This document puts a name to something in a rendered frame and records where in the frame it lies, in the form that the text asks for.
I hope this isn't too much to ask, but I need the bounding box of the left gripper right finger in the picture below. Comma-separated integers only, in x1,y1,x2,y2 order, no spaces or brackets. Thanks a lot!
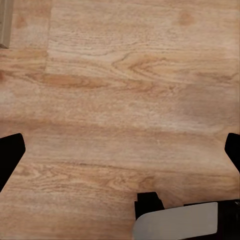
224,133,240,172

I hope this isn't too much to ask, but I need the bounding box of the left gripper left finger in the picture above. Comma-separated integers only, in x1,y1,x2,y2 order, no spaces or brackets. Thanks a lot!
0,133,26,192

